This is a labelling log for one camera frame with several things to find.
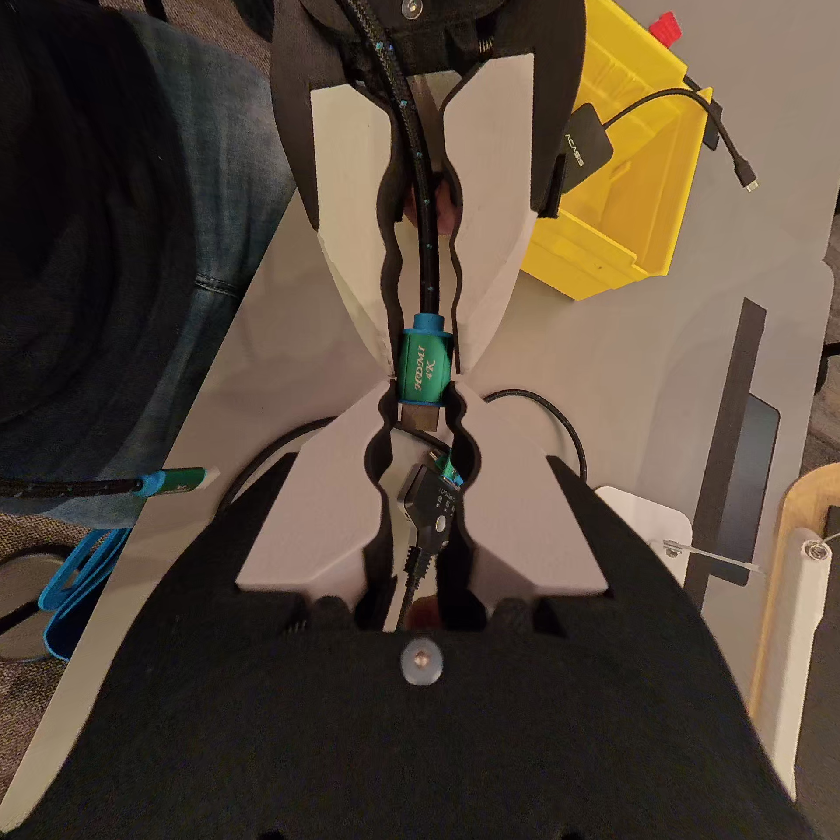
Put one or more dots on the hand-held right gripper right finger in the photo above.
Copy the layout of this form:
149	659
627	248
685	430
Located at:
531	525

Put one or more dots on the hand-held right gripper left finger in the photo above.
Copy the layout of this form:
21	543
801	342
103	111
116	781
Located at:
308	518

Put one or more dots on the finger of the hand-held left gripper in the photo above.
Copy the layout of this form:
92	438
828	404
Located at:
348	197
492	184

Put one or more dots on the black adapter box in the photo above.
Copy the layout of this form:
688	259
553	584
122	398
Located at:
584	148

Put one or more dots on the black Fosmon HDMI switch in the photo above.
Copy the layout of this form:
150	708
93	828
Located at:
430	505

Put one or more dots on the yellow plastic bin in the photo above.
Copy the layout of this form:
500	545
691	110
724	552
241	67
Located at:
643	197

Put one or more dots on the small red block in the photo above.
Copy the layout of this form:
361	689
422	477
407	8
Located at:
666	27

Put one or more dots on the white panel stand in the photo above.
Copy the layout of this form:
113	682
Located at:
649	518

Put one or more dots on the person's jeans leg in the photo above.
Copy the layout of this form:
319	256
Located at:
229	164

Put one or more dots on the round grey disc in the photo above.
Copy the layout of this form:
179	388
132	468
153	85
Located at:
26	577

